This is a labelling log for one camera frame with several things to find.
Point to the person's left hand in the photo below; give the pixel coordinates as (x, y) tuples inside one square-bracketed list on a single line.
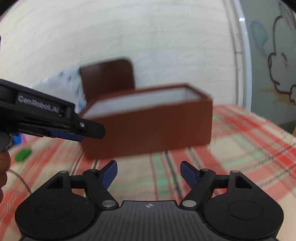
[(5, 163)]

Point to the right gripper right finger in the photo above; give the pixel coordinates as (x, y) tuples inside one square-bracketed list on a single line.
[(201, 185)]

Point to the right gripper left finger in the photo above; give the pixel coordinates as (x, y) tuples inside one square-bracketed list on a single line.
[(97, 183)]

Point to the green box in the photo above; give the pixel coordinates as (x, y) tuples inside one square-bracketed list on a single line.
[(23, 154)]

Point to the dark brown headboard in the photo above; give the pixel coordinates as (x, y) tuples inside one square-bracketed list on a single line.
[(101, 78)]

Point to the cartoon curtain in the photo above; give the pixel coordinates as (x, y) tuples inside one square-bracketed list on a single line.
[(271, 33)]

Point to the blue tissue box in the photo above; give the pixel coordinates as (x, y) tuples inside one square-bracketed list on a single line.
[(18, 139)]

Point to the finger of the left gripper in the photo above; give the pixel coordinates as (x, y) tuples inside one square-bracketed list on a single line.
[(66, 136), (90, 129)]

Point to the plaid bed sheet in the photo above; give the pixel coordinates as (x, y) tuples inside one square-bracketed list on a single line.
[(241, 140)]

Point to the floral white pillow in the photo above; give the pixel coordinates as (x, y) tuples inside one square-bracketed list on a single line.
[(66, 85)]

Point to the white curved pole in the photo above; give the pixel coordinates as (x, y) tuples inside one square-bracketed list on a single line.
[(242, 52)]

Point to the brown cardboard box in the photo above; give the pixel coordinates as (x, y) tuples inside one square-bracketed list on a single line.
[(149, 120)]

